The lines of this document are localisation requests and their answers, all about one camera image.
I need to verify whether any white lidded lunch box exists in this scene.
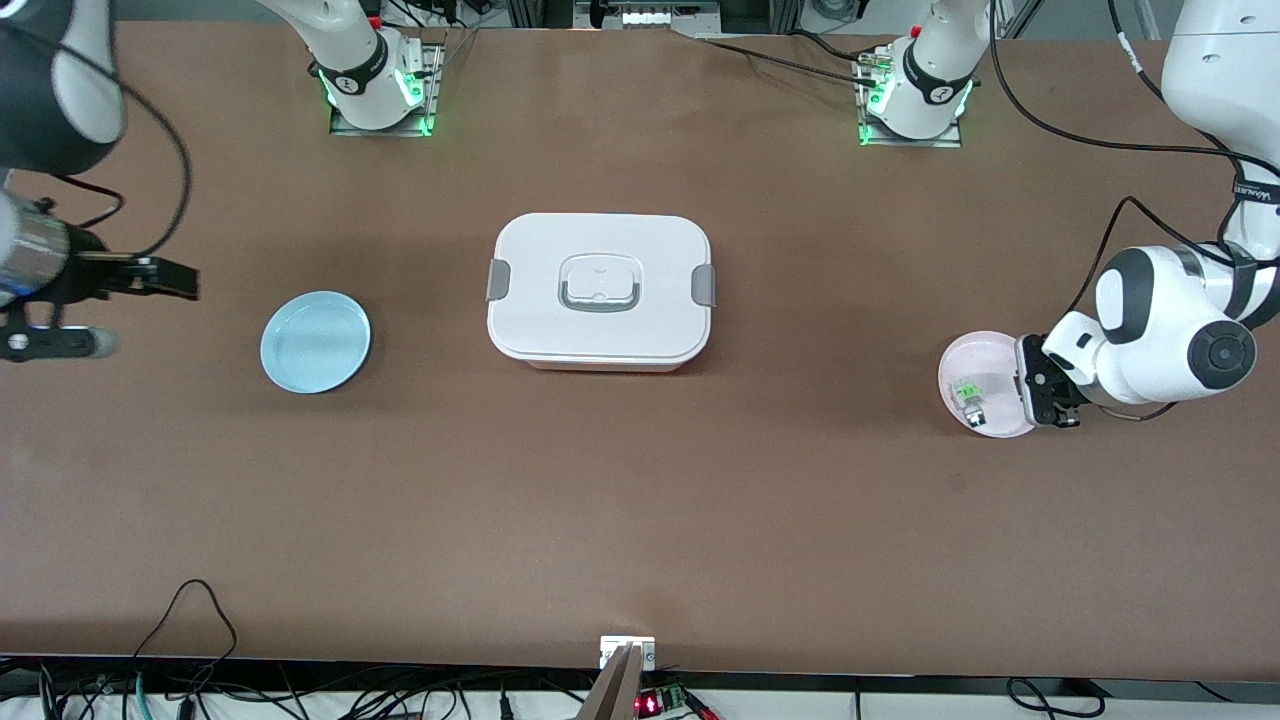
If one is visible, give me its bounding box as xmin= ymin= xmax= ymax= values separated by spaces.
xmin=486 ymin=212 xmax=717 ymax=373

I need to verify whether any pink round plate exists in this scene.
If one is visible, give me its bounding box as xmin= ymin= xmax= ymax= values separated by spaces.
xmin=937 ymin=331 xmax=1037 ymax=439

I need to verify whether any light blue round plate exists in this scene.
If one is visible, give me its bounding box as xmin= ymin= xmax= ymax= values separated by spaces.
xmin=260 ymin=290 xmax=372 ymax=395

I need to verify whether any circuit board with red display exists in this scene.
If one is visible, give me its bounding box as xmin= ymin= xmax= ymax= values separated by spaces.
xmin=634 ymin=684 xmax=693 ymax=717

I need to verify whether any grey slanted bar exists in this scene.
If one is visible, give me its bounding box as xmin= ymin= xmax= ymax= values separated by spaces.
xmin=577 ymin=643 xmax=647 ymax=720

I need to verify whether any green push-button switch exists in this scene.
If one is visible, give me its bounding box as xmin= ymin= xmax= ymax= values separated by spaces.
xmin=951 ymin=377 xmax=989 ymax=429

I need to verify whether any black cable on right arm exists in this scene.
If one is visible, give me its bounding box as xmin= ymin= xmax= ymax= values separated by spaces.
xmin=40 ymin=20 xmax=194 ymax=263

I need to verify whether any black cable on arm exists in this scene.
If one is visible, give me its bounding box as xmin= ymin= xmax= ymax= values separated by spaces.
xmin=988 ymin=0 xmax=1280 ymax=421
xmin=40 ymin=20 xmax=194 ymax=263

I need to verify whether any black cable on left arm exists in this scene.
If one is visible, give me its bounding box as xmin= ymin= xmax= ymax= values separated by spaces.
xmin=988 ymin=0 xmax=1280 ymax=421

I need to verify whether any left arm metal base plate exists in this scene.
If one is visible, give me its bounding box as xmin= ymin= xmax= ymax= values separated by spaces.
xmin=857 ymin=50 xmax=964 ymax=149

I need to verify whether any black coiled cable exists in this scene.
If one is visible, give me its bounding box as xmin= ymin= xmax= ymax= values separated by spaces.
xmin=1005 ymin=677 xmax=1113 ymax=720

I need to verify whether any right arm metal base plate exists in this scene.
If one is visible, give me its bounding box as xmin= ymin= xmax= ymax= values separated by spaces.
xmin=329 ymin=40 xmax=447 ymax=138

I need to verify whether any black looped cable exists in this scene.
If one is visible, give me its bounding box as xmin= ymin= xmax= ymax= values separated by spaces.
xmin=133 ymin=579 xmax=239 ymax=691

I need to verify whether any black cable across table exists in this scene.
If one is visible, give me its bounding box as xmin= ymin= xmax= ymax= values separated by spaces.
xmin=700 ymin=36 xmax=883 ymax=87

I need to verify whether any black cable tangle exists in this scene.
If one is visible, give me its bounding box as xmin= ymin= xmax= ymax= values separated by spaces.
xmin=0 ymin=655 xmax=601 ymax=720

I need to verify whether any white metal bracket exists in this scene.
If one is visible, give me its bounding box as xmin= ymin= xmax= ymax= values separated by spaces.
xmin=600 ymin=636 xmax=657 ymax=671

